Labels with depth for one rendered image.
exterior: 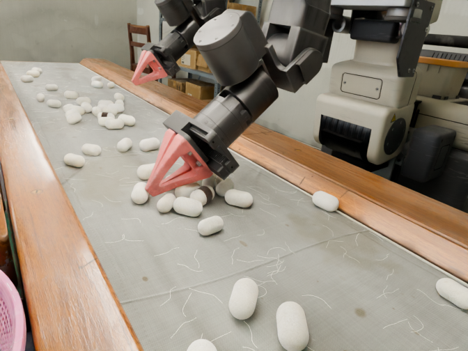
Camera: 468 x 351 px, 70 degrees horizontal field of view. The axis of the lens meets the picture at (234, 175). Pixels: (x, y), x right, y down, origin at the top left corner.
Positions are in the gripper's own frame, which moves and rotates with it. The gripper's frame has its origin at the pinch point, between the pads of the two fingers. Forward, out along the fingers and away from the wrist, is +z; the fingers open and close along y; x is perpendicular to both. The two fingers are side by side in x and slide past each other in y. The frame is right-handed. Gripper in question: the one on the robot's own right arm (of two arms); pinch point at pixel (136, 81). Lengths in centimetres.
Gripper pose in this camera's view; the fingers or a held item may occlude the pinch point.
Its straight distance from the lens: 84.8
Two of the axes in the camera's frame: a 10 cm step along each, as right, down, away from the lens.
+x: 4.6, 5.9, 6.7
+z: -6.9, 7.1, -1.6
